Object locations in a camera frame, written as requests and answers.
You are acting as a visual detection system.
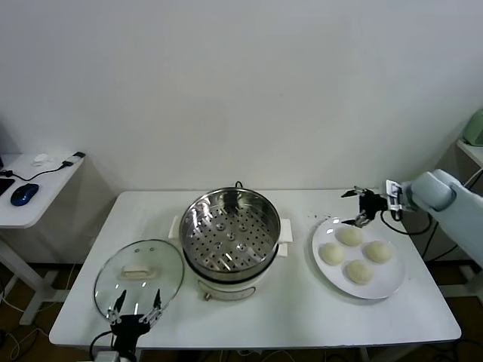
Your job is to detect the white side desk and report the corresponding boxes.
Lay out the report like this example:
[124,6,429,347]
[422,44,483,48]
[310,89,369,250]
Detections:
[0,152,86,325]

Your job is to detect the blue computer mouse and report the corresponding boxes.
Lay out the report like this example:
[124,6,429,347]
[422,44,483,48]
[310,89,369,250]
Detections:
[10,183,40,207]

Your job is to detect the pale green appliance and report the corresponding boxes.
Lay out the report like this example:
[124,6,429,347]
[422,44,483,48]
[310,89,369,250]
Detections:
[460,109,483,146]

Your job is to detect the stainless steel steamer basket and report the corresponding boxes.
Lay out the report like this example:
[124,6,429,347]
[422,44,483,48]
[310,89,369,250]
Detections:
[179,187,282,282]

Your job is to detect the black power cable with plug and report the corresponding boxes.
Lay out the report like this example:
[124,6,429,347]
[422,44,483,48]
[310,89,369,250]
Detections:
[421,220,460,262]

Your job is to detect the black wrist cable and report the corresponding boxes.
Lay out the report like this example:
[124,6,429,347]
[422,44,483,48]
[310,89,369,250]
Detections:
[89,330,114,359]
[379,209,435,237]

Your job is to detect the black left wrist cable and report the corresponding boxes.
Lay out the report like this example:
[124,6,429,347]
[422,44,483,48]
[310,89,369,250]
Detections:
[89,330,114,359]

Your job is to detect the round glass pot lid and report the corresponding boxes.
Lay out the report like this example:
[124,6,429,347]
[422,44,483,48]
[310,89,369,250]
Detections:
[93,238,185,324]

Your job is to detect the black cable with adapter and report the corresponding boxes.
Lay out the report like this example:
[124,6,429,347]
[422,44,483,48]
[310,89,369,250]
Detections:
[0,151,85,182]

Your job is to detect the white steamed baozi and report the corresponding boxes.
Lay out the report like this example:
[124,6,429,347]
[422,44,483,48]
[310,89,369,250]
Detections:
[318,242,346,265]
[361,240,393,264]
[334,225,364,247]
[343,259,375,285]

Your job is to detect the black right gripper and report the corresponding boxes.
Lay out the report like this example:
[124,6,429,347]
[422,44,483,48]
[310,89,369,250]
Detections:
[341,186,389,229]

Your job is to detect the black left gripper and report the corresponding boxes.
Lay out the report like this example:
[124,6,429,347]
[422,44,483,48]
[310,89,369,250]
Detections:
[106,288,164,359]

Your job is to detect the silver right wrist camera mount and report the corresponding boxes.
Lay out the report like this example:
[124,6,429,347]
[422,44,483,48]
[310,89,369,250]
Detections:
[383,179,404,213]

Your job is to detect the white round plate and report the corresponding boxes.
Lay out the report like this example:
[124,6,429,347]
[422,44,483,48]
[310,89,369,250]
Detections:
[311,216,407,300]

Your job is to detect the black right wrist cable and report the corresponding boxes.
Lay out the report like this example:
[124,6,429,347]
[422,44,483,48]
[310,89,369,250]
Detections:
[379,209,435,237]

